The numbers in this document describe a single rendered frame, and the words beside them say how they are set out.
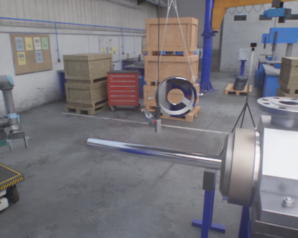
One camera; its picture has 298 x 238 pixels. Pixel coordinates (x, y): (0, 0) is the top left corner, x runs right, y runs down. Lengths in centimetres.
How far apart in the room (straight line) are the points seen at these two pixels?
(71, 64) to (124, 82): 129
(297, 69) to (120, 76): 361
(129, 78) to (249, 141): 488
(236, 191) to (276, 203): 19
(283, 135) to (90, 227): 196
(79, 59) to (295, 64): 436
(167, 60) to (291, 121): 437
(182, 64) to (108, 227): 369
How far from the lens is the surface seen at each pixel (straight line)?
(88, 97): 591
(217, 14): 850
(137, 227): 254
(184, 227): 256
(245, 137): 119
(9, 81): 269
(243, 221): 186
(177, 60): 530
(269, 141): 112
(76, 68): 602
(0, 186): 288
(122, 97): 597
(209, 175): 168
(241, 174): 114
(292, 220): 103
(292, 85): 539
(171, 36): 538
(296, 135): 115
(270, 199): 107
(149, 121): 221
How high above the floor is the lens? 168
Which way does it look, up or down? 18 degrees down
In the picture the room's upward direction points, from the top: straight up
